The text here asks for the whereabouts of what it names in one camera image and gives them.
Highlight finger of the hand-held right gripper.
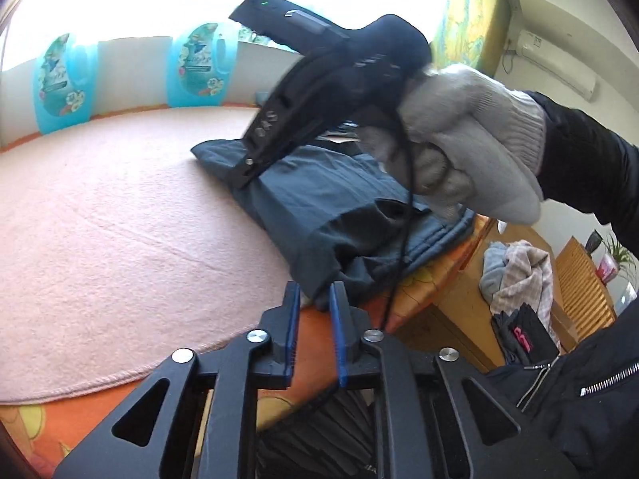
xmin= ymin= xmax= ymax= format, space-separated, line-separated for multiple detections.
xmin=233 ymin=54 xmax=351 ymax=190

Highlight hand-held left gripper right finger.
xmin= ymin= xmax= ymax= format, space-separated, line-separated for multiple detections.
xmin=328 ymin=281 xmax=580 ymax=479

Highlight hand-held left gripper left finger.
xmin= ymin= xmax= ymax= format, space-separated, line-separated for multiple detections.
xmin=52 ymin=282 xmax=303 ymax=479

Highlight dark grey pants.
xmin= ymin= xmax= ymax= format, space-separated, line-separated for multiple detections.
xmin=191 ymin=132 xmax=477 ymax=311

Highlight person's right forearm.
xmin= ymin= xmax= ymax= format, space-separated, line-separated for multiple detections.
xmin=526 ymin=91 xmax=639 ymax=273

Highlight person's right hand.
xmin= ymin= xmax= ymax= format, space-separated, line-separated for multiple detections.
xmin=357 ymin=62 xmax=548 ymax=226

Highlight orange printed bed sheet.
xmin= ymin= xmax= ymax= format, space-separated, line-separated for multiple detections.
xmin=0 ymin=102 xmax=497 ymax=462

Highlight blue printed jug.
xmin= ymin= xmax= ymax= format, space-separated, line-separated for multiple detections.
xmin=167 ymin=22 xmax=239 ymax=109
xmin=32 ymin=32 xmax=99 ymax=135

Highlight grey blue garment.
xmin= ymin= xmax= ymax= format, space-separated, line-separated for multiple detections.
xmin=479 ymin=242 xmax=516 ymax=306

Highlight pink round rug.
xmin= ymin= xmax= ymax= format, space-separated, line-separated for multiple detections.
xmin=0 ymin=105 xmax=323 ymax=406

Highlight black garment pink print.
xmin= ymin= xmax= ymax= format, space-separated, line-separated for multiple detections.
xmin=492 ymin=304 xmax=561 ymax=368

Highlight white air conditioner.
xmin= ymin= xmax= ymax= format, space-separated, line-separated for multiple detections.
xmin=514 ymin=30 xmax=598 ymax=100

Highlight beige plaid cloth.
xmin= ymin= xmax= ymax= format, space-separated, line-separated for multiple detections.
xmin=492 ymin=239 xmax=555 ymax=321

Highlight wooden slatted crate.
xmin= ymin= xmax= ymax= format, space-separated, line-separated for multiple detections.
xmin=553 ymin=237 xmax=618 ymax=346

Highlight person's black jacket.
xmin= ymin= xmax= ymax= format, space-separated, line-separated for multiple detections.
xmin=486 ymin=304 xmax=639 ymax=479

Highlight potted plant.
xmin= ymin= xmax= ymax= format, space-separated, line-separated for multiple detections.
xmin=584 ymin=230 xmax=639 ymax=286

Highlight wall map poster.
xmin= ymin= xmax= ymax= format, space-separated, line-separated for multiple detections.
xmin=432 ymin=0 xmax=506 ymax=69

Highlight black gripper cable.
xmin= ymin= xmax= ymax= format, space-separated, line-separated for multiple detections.
xmin=314 ymin=67 xmax=418 ymax=410

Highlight air conditioner power cord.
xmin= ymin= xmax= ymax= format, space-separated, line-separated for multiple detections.
xmin=502 ymin=35 xmax=518 ymax=77

